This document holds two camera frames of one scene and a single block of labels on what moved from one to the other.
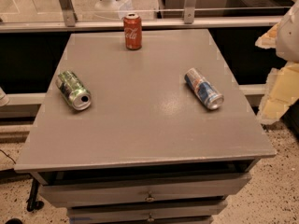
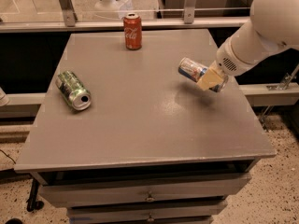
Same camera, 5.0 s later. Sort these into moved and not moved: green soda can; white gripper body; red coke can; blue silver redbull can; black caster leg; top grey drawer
Moved: white gripper body; blue silver redbull can
Not moved: black caster leg; green soda can; top grey drawer; red coke can
